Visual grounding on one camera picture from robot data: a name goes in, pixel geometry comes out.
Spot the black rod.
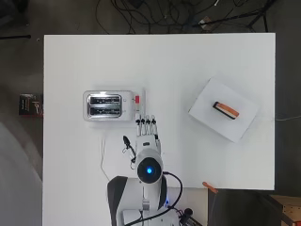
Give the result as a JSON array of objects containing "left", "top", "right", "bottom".
[{"left": 0, "top": 34, "right": 32, "bottom": 40}]

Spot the orange clamp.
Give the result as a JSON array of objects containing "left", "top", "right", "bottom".
[{"left": 201, "top": 181, "right": 219, "bottom": 194}]

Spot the steel toaster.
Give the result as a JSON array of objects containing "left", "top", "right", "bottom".
[{"left": 83, "top": 89, "right": 146, "bottom": 122}]

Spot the wooden box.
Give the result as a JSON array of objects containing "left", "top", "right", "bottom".
[{"left": 269, "top": 194, "right": 301, "bottom": 226}]

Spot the white floor cable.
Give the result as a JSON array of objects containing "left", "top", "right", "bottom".
[{"left": 276, "top": 115, "right": 301, "bottom": 122}]

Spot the large white flat box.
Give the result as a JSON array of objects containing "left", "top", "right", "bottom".
[{"left": 187, "top": 76, "right": 261, "bottom": 144}]

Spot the black floor cable bundle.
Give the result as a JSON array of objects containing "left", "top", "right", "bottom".
[{"left": 95, "top": 0, "right": 220, "bottom": 35}]

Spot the black tripod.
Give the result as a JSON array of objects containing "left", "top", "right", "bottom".
[{"left": 191, "top": 0, "right": 280, "bottom": 33}]

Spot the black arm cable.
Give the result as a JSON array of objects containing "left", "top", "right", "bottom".
[{"left": 121, "top": 135, "right": 184, "bottom": 226}]

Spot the black block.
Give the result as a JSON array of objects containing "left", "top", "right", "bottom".
[{"left": 212, "top": 101, "right": 236, "bottom": 121}]

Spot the orange block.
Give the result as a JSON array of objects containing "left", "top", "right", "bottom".
[{"left": 216, "top": 103, "right": 241, "bottom": 119}]

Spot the thin white cable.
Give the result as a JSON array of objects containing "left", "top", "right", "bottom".
[{"left": 100, "top": 135, "right": 110, "bottom": 183}]

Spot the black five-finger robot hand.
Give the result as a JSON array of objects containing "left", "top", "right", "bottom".
[{"left": 135, "top": 114, "right": 163, "bottom": 155}]

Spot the black box with red print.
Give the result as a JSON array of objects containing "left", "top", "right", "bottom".
[{"left": 18, "top": 93, "right": 44, "bottom": 118}]

